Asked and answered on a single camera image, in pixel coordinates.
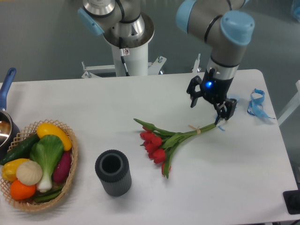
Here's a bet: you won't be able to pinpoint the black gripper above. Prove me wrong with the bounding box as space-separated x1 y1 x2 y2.
186 68 237 124

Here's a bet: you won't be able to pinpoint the red tulip bouquet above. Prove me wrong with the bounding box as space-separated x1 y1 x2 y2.
134 119 216 178

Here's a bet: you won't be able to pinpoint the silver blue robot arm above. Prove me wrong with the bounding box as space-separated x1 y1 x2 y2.
77 0 255 120

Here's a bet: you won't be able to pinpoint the blue ribbon on stems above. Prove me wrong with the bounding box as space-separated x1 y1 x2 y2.
213 94 240 131

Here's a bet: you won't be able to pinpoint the blue ribbon on table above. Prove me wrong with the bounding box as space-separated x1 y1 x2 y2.
247 88 276 120

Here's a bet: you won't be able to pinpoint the blue object top right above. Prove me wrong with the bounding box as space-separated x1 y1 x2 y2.
291 0 300 22

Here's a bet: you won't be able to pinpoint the dark grey ribbed vase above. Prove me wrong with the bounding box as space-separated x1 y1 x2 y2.
95 150 132 197

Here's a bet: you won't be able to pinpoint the black device at edge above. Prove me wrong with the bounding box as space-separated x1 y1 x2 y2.
283 190 300 215

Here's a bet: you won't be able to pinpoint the purple sweet potato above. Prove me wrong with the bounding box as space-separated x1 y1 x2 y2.
52 151 71 183

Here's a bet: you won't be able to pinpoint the yellow squash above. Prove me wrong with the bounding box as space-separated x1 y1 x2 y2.
36 122 73 151

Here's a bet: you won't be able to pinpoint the green bok choy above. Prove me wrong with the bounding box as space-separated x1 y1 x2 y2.
30 135 64 193

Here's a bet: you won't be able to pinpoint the woven wicker basket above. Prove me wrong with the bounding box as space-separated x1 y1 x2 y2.
0 120 78 211

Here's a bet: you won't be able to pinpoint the green cucumber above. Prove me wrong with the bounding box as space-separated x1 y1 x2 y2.
0 134 40 165

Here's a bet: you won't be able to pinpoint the white garlic bulb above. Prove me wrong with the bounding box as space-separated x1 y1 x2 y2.
16 160 43 186

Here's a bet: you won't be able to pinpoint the green bean pods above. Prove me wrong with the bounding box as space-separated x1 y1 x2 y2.
33 186 63 203

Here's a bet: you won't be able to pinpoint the orange fruit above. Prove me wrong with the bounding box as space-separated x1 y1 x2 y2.
10 180 36 200

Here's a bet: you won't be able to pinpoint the yellow bell pepper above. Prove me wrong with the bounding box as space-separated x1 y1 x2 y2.
1 158 29 181

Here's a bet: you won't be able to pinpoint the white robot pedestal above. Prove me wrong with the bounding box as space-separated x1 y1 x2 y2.
81 11 202 79

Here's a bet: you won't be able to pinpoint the white frame at right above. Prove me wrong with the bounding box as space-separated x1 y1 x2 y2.
277 80 300 126

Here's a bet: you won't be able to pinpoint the black cable on pedestal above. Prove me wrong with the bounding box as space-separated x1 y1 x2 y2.
118 37 130 77

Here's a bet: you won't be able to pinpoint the blue handled saucepan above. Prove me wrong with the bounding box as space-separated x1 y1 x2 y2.
0 67 20 160

